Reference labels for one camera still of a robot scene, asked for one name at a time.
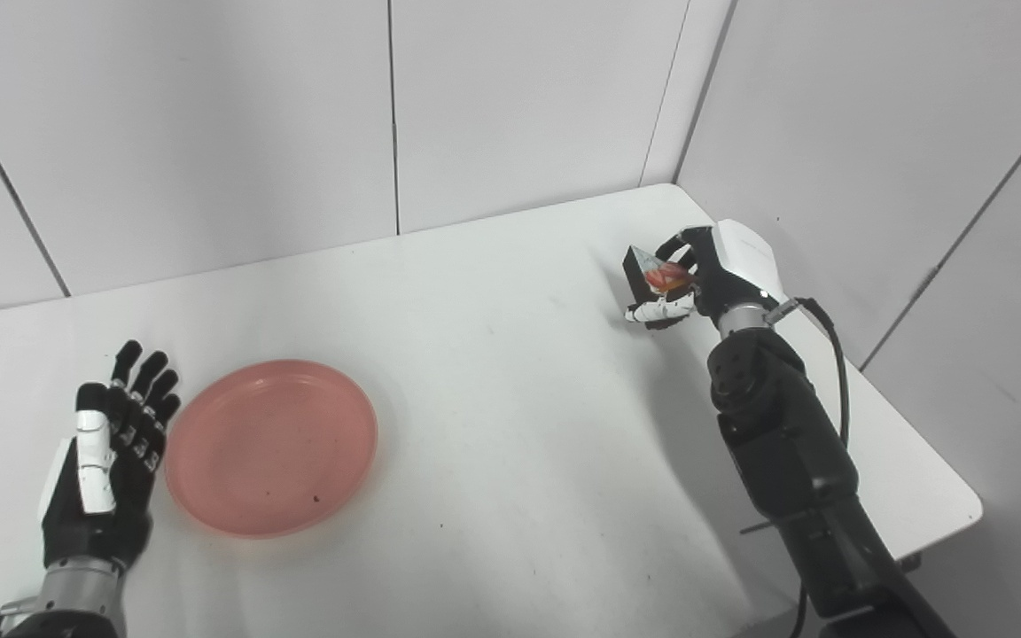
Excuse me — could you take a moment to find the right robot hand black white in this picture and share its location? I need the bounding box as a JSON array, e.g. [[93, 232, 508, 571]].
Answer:
[[624, 219, 789, 331]]

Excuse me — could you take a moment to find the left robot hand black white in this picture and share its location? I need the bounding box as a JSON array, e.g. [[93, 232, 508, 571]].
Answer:
[[39, 339, 183, 573]]

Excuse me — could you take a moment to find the pink round plate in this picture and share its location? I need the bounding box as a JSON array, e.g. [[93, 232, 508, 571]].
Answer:
[[164, 359, 379, 541]]

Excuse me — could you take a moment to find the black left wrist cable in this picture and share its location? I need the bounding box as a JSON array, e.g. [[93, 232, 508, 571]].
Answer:
[[0, 599, 40, 638]]

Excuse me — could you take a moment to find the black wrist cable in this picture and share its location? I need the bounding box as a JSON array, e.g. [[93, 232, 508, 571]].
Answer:
[[764, 296, 852, 449], [0, 599, 40, 638]]

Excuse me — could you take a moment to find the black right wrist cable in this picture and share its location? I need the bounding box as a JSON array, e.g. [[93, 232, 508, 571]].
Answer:
[[764, 296, 852, 449]]

